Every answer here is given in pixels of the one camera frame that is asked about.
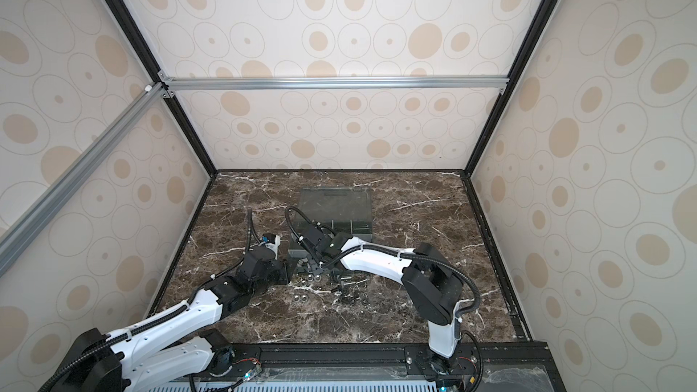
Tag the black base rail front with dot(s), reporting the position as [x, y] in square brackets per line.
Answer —
[508, 366]

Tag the pile of screws and nuts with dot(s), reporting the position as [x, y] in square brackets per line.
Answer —
[345, 288]

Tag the silver aluminium rail left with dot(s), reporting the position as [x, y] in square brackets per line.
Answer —
[23, 233]

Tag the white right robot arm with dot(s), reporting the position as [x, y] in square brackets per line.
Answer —
[429, 279]

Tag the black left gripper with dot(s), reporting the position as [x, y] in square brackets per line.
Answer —
[283, 269]

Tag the black corner frame post right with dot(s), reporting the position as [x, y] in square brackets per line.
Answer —
[525, 52]

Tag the black corner frame post left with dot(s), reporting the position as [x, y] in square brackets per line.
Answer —
[138, 43]

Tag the silver aluminium crossbar rear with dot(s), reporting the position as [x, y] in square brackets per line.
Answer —
[337, 83]

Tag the black corner frame post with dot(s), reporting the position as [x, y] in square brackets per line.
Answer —
[525, 52]
[138, 43]

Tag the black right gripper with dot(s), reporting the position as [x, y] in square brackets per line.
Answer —
[310, 259]

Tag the clear plastic compartment box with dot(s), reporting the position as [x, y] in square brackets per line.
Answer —
[342, 209]

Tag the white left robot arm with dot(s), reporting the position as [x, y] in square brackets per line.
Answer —
[167, 346]

